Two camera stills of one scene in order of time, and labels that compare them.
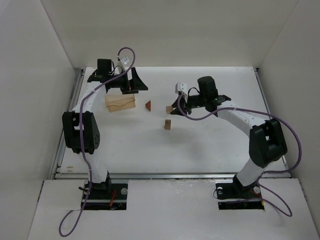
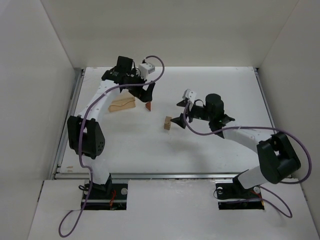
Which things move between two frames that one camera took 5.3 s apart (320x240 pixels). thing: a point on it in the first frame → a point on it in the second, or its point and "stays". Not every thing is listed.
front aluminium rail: [171, 175] stays
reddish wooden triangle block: [148, 105] stays
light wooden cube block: [169, 109] → [167, 120]
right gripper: [186, 105] → [189, 112]
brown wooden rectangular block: [167, 125] stays
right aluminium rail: [258, 74] stays
